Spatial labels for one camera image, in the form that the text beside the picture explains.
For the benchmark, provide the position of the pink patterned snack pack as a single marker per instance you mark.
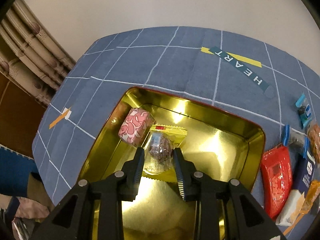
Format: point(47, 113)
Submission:
point(135, 127)

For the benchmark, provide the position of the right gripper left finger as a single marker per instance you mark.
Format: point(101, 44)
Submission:
point(132, 175)

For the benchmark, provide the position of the beige curtain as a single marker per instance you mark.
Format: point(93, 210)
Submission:
point(30, 57)

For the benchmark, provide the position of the dark candy blue ends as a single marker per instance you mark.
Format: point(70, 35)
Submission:
point(296, 141)

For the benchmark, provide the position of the red snack packet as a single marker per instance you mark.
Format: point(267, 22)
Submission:
point(277, 179)

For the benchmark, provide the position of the gold and red tin box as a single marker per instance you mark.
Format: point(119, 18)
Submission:
point(221, 145)

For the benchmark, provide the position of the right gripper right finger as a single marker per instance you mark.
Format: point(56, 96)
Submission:
point(188, 185)

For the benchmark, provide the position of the yellow chocolate ball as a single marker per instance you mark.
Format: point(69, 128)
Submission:
point(159, 146)

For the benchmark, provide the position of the blue grid tablecloth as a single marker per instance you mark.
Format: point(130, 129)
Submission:
point(237, 73)

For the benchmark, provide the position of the blue candy wrapper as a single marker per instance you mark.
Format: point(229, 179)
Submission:
point(304, 110)

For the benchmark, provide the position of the navy white cracker packet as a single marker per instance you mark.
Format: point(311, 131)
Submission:
point(302, 179)

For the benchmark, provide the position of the clear bag peanuts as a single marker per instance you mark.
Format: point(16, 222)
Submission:
point(314, 137)

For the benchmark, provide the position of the orange snack packet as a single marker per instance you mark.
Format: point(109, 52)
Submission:
point(311, 196)

